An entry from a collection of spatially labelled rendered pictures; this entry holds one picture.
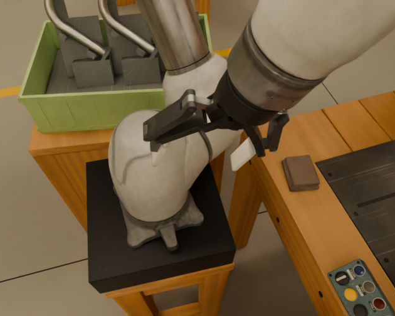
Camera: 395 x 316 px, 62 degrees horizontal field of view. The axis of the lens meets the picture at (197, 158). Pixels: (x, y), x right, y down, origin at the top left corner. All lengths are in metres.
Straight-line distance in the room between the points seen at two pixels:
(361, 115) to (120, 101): 0.78
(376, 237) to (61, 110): 0.97
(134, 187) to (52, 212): 1.42
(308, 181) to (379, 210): 0.19
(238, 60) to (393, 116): 0.96
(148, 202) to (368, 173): 0.63
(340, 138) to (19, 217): 1.68
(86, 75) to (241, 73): 0.98
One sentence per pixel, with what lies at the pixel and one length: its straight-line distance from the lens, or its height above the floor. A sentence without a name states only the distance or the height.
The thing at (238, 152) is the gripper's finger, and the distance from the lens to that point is 0.53.
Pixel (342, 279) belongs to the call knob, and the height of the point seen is 0.94.
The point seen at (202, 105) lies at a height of 1.39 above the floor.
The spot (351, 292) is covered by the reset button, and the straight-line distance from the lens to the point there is 0.81.
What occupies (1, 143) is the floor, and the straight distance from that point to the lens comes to 2.46.
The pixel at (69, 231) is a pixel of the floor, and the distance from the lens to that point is 1.93.
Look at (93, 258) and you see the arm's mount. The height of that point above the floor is 0.95.
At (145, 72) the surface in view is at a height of 0.89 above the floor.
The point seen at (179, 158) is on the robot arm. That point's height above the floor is 1.17.
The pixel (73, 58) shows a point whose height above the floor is 0.91.
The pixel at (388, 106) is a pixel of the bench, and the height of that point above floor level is 0.88.
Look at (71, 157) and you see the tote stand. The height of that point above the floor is 0.72.
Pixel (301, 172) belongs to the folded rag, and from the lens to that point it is 0.92.
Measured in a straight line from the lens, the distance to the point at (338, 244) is 0.88.
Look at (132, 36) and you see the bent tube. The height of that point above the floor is 1.00.
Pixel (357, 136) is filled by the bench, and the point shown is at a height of 0.88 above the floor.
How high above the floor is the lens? 1.66
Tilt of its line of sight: 55 degrees down
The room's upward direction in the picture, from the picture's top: straight up
